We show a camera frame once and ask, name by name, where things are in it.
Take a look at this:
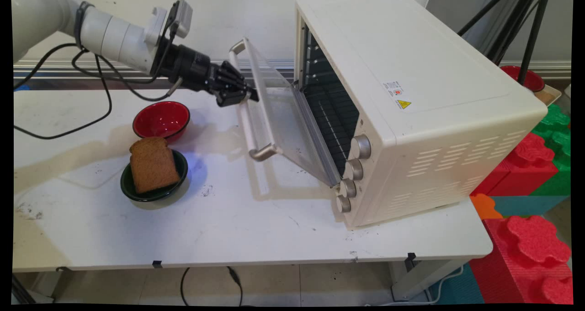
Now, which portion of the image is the wire oven rack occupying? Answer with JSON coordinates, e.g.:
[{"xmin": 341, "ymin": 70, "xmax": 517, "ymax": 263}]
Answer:
[{"xmin": 303, "ymin": 83, "xmax": 360, "ymax": 177}]

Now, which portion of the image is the white table leg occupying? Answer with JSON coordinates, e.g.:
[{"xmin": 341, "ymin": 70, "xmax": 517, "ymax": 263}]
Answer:
[{"xmin": 390, "ymin": 256, "xmax": 472, "ymax": 301}]

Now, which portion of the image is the large silver oven knob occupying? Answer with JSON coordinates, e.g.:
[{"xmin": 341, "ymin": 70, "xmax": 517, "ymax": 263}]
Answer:
[{"xmin": 351, "ymin": 134, "xmax": 372, "ymax": 160}]

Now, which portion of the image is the black cable under table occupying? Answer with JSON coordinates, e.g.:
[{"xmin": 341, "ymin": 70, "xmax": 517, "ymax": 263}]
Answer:
[{"xmin": 179, "ymin": 266, "xmax": 243, "ymax": 307}]

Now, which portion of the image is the green foam block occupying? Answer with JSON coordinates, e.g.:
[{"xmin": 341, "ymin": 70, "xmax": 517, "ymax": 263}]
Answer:
[{"xmin": 529, "ymin": 104, "xmax": 572, "ymax": 197}]

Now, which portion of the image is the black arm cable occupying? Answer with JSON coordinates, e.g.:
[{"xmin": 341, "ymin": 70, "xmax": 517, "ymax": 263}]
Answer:
[{"xmin": 14, "ymin": 43, "xmax": 113, "ymax": 140}]

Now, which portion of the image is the red bowl behind oven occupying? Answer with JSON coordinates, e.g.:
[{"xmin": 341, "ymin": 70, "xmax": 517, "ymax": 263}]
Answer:
[{"xmin": 499, "ymin": 65, "xmax": 545, "ymax": 92}]

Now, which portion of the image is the glass oven door with handle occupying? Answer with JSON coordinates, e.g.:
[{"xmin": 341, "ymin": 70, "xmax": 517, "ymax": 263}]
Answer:
[{"xmin": 228, "ymin": 37, "xmax": 342, "ymax": 188}]

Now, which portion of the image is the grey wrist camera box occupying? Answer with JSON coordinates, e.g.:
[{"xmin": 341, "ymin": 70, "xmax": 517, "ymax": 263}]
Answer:
[{"xmin": 145, "ymin": 0, "xmax": 194, "ymax": 47}]

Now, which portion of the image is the brown bread slice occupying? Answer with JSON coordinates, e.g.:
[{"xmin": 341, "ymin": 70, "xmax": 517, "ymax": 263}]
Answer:
[{"xmin": 129, "ymin": 137, "xmax": 181, "ymax": 194}]

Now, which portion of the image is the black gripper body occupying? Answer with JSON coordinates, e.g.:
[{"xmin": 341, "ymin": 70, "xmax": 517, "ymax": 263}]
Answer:
[{"xmin": 152, "ymin": 43, "xmax": 223, "ymax": 95}]

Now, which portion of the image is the beige tray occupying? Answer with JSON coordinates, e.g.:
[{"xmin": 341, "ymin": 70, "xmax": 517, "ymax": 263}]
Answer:
[{"xmin": 532, "ymin": 84, "xmax": 562, "ymax": 106}]

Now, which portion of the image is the aluminium rail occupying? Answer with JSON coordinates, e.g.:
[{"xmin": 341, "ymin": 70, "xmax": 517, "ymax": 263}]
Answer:
[{"xmin": 14, "ymin": 59, "xmax": 572, "ymax": 90}]

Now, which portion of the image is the dark green bowl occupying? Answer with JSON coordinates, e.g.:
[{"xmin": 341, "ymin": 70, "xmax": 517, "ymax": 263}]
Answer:
[{"xmin": 120, "ymin": 149, "xmax": 189, "ymax": 203}]

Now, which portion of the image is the teal foam block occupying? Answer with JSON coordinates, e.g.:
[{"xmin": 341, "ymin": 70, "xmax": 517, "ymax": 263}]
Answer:
[{"xmin": 489, "ymin": 194, "xmax": 568, "ymax": 218}]

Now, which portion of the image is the orange foam block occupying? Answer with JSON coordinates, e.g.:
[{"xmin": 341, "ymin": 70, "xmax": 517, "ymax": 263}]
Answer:
[{"xmin": 469, "ymin": 193, "xmax": 504, "ymax": 220}]

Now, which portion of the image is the white floor cable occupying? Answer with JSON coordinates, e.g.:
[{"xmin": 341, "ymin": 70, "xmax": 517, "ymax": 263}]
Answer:
[{"xmin": 365, "ymin": 265, "xmax": 465, "ymax": 306}]

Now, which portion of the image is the thin black tripod leg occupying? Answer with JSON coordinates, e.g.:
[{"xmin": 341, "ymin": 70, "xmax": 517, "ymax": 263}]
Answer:
[{"xmin": 457, "ymin": 0, "xmax": 509, "ymax": 37}]

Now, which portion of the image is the black cable with metal plug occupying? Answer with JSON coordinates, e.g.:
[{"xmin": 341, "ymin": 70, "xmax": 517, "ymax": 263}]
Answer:
[{"xmin": 71, "ymin": 50, "xmax": 184, "ymax": 102}]

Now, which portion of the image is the cream toaster oven body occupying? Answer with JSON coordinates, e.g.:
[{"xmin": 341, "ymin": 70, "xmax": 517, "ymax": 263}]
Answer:
[{"xmin": 294, "ymin": 0, "xmax": 548, "ymax": 230}]

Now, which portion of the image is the small red foam block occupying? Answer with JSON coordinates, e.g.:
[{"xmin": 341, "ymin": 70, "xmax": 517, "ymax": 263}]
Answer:
[{"xmin": 470, "ymin": 133, "xmax": 571, "ymax": 197}]

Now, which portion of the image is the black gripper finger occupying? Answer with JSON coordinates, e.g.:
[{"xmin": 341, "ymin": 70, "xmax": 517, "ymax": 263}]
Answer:
[
  {"xmin": 215, "ymin": 87, "xmax": 260, "ymax": 107},
  {"xmin": 221, "ymin": 60, "xmax": 251, "ymax": 91}
]

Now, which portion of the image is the large red foam block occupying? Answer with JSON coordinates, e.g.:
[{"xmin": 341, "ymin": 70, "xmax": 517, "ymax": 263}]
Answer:
[{"xmin": 468, "ymin": 215, "xmax": 574, "ymax": 305}]

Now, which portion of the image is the black cable strap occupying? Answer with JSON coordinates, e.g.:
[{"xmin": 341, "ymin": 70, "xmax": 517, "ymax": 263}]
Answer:
[{"xmin": 74, "ymin": 1, "xmax": 95, "ymax": 51}]

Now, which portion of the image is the thick black tripod column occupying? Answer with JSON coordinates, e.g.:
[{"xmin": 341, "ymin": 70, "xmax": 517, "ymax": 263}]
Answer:
[{"xmin": 484, "ymin": 0, "xmax": 541, "ymax": 65}]

